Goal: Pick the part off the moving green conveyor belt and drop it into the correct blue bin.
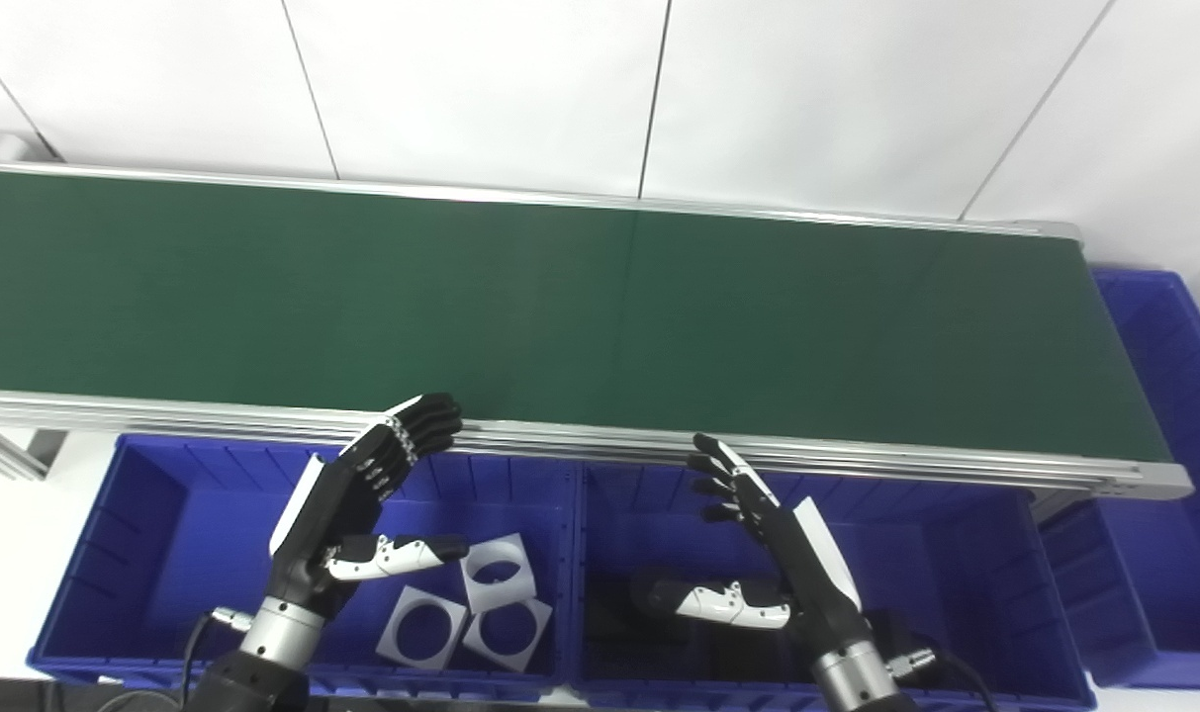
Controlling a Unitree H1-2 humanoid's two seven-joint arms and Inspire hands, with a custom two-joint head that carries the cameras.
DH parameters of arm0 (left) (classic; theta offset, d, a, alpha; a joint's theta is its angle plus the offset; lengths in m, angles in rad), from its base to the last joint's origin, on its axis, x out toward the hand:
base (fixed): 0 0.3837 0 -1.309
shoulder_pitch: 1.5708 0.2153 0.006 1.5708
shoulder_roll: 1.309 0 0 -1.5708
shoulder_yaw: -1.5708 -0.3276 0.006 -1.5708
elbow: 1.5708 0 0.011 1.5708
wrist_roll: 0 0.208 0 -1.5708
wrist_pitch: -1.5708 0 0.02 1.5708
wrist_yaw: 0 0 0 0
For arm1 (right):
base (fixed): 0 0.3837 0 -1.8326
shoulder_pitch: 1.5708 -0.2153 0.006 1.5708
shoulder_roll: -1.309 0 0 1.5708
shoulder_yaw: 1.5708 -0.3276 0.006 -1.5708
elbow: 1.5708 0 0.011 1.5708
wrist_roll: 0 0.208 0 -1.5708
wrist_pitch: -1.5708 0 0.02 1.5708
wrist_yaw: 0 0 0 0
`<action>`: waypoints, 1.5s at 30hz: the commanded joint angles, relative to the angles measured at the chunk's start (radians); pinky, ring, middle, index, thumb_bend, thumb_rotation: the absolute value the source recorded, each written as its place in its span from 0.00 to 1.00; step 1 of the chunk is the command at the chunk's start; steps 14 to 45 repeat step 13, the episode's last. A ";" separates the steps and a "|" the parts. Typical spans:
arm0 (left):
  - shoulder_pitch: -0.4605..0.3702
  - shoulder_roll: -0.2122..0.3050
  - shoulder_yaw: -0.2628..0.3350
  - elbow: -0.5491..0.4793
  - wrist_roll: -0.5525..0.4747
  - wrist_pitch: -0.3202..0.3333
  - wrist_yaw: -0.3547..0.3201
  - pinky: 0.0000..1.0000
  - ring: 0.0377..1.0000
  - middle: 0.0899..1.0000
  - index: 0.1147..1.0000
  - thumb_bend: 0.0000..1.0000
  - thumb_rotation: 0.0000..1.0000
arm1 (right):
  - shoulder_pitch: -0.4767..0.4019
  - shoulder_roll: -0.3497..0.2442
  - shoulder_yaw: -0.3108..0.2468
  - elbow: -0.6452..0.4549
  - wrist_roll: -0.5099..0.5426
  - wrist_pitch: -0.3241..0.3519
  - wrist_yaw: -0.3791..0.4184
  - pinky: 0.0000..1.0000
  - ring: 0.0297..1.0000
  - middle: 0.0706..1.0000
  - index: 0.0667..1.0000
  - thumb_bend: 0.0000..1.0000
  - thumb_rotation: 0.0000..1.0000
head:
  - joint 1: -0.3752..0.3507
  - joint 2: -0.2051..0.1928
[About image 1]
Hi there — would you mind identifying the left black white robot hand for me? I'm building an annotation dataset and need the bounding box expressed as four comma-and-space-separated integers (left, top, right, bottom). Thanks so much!
268, 393, 470, 624

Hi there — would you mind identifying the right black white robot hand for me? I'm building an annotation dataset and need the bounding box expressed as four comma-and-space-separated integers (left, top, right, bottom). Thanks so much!
631, 433, 874, 662

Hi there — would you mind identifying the white square part round hole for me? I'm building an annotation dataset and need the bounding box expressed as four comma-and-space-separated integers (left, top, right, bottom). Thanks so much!
461, 596, 553, 673
461, 534, 538, 614
377, 586, 469, 670

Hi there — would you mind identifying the blue plastic bin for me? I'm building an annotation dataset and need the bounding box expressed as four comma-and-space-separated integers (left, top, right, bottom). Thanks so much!
26, 433, 583, 698
568, 463, 1098, 711
1040, 269, 1200, 690

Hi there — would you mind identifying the black part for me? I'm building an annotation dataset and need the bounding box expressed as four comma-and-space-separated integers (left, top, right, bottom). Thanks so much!
592, 574, 808, 683

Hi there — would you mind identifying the aluminium conveyor leg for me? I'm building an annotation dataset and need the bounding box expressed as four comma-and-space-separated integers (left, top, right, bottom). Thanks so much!
0, 423, 68, 483

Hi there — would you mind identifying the grey conveyor end housing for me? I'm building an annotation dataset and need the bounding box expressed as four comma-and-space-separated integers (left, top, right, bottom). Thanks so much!
0, 132, 61, 164

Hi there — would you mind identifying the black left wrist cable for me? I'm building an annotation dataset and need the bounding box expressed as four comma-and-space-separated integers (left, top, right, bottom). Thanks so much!
179, 606, 259, 708

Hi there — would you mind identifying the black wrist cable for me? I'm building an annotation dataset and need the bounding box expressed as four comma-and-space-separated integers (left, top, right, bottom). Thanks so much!
886, 648, 1001, 712
179, 606, 259, 708

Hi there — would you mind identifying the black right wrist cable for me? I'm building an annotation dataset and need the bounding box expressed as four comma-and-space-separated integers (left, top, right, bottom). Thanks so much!
886, 648, 1001, 712

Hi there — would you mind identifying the green conveyor belt aluminium frame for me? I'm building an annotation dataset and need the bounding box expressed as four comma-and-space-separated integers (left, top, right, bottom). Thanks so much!
0, 158, 1194, 500

